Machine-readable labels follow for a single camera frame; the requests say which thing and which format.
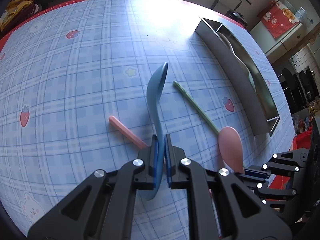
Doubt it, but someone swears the pink plastic spoon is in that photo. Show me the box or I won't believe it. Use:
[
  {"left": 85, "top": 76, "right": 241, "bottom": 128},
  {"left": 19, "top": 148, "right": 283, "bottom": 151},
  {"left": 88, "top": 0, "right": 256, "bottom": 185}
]
[{"left": 218, "top": 126, "right": 244, "bottom": 173}]

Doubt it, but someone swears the pink chopstick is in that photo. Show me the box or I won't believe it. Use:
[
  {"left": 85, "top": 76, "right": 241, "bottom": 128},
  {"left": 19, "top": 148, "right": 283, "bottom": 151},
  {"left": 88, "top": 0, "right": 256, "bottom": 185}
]
[{"left": 108, "top": 115, "right": 148, "bottom": 149}]

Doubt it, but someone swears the green chopstick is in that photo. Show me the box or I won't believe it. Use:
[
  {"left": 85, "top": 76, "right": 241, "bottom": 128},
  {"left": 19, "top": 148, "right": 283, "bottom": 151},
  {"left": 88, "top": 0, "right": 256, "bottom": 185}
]
[{"left": 173, "top": 81, "right": 220, "bottom": 135}]

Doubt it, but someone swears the blue plastic spoon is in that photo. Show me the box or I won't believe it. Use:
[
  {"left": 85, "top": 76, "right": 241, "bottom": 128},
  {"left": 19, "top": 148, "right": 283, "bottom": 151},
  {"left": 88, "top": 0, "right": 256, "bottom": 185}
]
[{"left": 146, "top": 62, "right": 168, "bottom": 200}]

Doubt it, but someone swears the beige plastic spoon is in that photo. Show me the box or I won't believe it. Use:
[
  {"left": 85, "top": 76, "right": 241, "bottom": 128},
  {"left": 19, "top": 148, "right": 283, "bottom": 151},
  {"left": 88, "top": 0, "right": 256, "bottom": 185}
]
[{"left": 216, "top": 31, "right": 251, "bottom": 77}]

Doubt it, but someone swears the red tablecloth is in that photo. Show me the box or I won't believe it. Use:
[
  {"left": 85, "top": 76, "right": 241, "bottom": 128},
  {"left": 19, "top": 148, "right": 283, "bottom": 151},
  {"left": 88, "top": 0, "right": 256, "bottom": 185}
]
[{"left": 0, "top": 0, "right": 313, "bottom": 193}]

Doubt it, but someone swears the stainless steel utensil tray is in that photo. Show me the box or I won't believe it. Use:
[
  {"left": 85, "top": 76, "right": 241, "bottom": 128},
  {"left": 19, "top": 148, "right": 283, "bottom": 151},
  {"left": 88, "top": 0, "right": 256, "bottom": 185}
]
[{"left": 195, "top": 18, "right": 280, "bottom": 136}]

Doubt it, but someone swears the blue plaid table mat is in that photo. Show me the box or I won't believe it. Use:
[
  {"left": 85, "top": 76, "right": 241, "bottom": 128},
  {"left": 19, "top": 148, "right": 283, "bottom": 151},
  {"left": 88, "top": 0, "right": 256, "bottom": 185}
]
[{"left": 0, "top": 0, "right": 296, "bottom": 240}]

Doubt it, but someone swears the red gift bag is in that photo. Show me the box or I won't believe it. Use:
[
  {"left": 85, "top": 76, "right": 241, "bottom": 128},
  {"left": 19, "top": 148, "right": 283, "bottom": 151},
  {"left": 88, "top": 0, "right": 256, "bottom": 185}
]
[{"left": 257, "top": 0, "right": 300, "bottom": 38}]

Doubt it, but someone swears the yellow snack bag pile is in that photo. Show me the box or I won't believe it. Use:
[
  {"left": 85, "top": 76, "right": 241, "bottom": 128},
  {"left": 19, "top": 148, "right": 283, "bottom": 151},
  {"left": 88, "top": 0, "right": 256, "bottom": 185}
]
[{"left": 1, "top": 0, "right": 42, "bottom": 35}]

